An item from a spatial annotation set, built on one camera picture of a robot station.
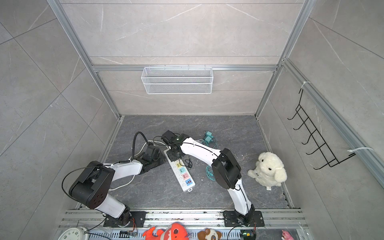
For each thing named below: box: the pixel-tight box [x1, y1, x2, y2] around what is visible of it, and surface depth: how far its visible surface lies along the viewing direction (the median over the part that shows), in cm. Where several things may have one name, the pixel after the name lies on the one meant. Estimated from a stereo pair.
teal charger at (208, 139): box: [204, 135, 213, 144], surface depth 106 cm
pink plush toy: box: [281, 230, 295, 240], surface depth 69 cm
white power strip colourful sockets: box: [163, 149, 196, 192], surface depth 87 cm
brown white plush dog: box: [197, 228, 222, 240], surface depth 69 cm
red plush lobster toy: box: [142, 223, 190, 240], surface depth 66 cm
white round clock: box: [57, 226, 89, 240], surface depth 68 cm
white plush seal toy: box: [247, 151, 288, 187], surface depth 75 cm
